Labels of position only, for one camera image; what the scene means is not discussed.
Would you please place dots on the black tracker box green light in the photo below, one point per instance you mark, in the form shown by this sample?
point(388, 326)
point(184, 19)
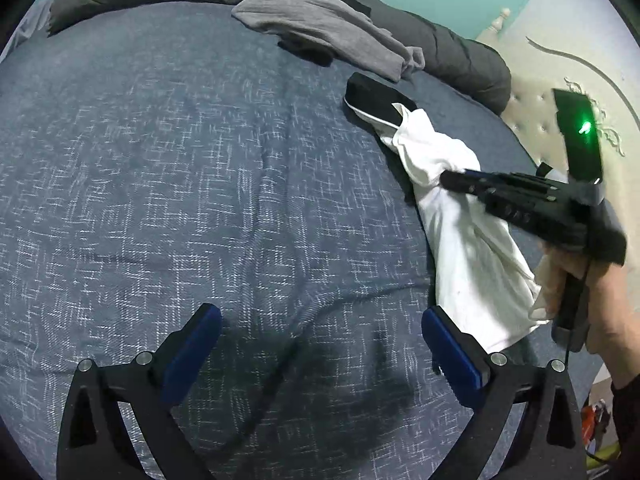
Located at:
point(576, 122)

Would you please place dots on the light grey pillow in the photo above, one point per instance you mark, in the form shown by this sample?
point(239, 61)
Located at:
point(34, 20)

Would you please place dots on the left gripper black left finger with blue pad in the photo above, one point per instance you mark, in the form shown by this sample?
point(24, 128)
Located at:
point(94, 443)

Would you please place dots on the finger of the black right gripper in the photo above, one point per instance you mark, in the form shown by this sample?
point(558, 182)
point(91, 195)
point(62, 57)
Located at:
point(478, 182)

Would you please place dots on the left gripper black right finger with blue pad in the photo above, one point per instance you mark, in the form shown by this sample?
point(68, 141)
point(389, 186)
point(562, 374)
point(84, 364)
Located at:
point(547, 444)

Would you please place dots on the cream tufted headboard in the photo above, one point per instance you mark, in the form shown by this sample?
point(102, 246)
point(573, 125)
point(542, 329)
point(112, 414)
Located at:
point(581, 46)

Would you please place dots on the person's right hand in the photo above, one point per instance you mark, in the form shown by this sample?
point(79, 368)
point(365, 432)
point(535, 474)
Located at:
point(614, 324)

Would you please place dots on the white polo shirt black trim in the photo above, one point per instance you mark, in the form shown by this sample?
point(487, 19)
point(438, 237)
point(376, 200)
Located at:
point(483, 281)

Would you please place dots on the grey folded garment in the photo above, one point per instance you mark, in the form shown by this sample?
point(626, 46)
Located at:
point(334, 25)

